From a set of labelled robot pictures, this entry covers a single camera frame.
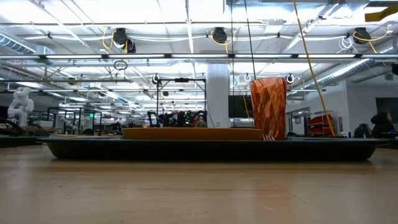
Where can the horizontal LED light bar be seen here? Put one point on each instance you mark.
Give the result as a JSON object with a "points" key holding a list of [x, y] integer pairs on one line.
{"points": [[199, 56]]}

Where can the black frame robot workstation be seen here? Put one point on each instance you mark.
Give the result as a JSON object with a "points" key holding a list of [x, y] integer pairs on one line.
{"points": [[182, 119], [74, 109]]}

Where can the dark office chair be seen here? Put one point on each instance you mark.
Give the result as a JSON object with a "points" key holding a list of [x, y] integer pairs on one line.
{"points": [[362, 130]]}

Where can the white building column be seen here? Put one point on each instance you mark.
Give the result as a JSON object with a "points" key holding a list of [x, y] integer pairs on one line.
{"points": [[217, 96]]}

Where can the orange translucent faceted cup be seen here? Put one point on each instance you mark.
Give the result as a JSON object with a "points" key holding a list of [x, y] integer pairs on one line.
{"points": [[269, 105]]}

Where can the white humanoid robot figure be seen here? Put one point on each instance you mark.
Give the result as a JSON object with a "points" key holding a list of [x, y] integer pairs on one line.
{"points": [[20, 105]]}

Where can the person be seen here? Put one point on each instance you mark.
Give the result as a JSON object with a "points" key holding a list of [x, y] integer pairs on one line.
{"points": [[382, 126]]}

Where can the red storage bins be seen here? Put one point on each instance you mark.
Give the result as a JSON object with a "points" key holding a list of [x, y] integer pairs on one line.
{"points": [[320, 121]]}

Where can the black wall monitor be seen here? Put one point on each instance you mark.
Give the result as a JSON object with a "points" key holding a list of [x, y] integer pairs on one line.
{"points": [[239, 107]]}

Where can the yellow ceiling beam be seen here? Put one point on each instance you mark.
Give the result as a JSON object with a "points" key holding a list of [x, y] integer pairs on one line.
{"points": [[379, 15]]}

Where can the orange round plate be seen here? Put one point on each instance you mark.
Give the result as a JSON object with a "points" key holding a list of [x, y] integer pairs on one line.
{"points": [[192, 133]]}

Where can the black rectangular serving tray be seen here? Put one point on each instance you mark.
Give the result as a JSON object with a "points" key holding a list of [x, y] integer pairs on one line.
{"points": [[202, 151]]}

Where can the silver ventilation duct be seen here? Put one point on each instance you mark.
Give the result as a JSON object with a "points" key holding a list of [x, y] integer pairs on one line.
{"points": [[348, 70]]}

